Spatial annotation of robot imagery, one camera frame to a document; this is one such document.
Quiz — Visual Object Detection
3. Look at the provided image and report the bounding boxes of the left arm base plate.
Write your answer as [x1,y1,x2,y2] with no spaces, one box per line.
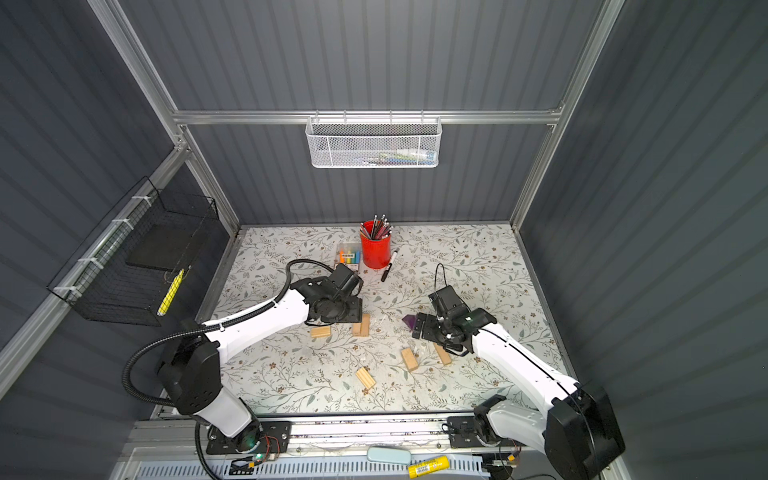
[205,421,293,460]

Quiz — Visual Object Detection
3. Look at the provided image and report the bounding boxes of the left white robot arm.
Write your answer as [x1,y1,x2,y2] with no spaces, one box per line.
[157,259,364,449]

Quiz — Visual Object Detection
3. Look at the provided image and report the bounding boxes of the clear box coloured chalks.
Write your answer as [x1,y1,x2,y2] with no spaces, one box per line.
[334,242,362,270]

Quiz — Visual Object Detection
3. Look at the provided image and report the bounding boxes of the ridged wood block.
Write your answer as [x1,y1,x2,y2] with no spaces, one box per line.
[355,367,376,390]

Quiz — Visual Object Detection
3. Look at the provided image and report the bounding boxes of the red pencil cup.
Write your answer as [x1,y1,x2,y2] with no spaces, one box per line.
[360,220,391,270]

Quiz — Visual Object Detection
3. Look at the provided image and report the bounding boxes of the black wire wall basket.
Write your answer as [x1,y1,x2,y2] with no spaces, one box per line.
[48,181,219,327]

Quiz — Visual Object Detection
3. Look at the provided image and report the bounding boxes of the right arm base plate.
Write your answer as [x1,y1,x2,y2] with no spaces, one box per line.
[441,416,500,448]

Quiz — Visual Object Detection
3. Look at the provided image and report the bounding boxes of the white vented cable duct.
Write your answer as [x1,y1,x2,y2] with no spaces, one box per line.
[127,455,490,479]

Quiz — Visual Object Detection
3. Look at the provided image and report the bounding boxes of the light blue eraser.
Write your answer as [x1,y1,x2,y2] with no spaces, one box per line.
[366,446,412,465]

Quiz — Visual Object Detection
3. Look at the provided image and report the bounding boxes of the purple block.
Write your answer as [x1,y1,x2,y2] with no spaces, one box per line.
[402,315,417,330]

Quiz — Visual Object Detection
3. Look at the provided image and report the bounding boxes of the yellow glue stick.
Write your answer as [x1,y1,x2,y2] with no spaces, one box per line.
[408,456,450,479]

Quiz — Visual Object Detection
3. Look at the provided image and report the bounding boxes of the black marker pen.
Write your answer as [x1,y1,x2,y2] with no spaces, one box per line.
[380,250,398,282]

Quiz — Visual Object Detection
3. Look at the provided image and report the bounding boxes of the white wire mesh basket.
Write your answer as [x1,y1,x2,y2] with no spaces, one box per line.
[305,117,443,169]

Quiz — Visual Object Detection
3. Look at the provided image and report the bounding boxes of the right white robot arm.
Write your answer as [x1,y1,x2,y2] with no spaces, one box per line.
[412,285,626,479]

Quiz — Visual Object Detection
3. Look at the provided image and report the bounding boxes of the yellow ruler in basket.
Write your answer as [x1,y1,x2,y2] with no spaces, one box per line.
[157,269,185,317]

